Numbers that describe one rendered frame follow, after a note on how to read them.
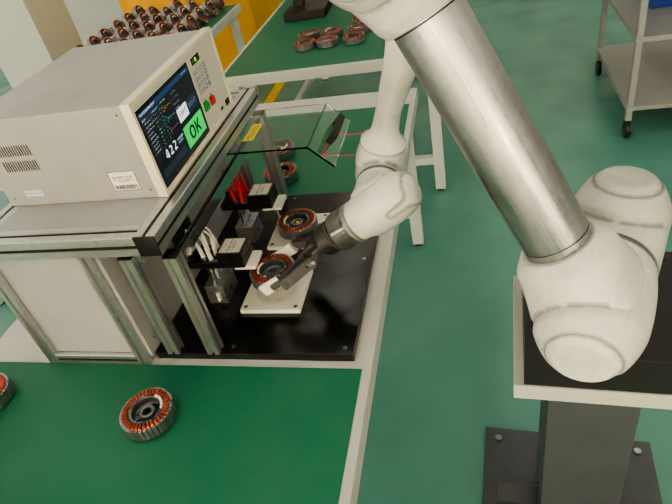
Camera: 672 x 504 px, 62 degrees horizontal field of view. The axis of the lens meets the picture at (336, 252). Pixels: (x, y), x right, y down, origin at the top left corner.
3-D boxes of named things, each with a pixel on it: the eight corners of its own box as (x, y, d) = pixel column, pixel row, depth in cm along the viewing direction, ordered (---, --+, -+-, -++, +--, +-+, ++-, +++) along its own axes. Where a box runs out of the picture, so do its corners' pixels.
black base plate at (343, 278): (386, 195, 169) (385, 189, 168) (354, 361, 121) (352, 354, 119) (241, 203, 181) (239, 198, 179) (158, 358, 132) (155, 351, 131)
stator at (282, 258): (302, 262, 140) (298, 250, 137) (292, 293, 131) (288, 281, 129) (259, 264, 142) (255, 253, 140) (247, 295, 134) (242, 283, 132)
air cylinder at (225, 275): (238, 282, 146) (232, 266, 142) (229, 303, 140) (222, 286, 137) (220, 283, 147) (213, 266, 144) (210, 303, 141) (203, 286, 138)
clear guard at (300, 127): (350, 121, 154) (346, 101, 150) (334, 167, 135) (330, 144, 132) (239, 131, 162) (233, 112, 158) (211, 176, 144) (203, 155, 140)
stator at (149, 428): (133, 452, 112) (125, 441, 110) (119, 415, 121) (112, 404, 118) (185, 421, 116) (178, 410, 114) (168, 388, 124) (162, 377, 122)
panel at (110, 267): (240, 196, 180) (210, 109, 162) (154, 355, 130) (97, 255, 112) (237, 196, 180) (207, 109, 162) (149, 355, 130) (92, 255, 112)
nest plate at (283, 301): (313, 271, 144) (312, 267, 143) (300, 313, 132) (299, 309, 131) (258, 272, 147) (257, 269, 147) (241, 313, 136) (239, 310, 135)
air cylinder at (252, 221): (263, 226, 164) (258, 211, 161) (256, 242, 158) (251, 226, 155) (247, 227, 165) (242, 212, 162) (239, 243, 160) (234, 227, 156)
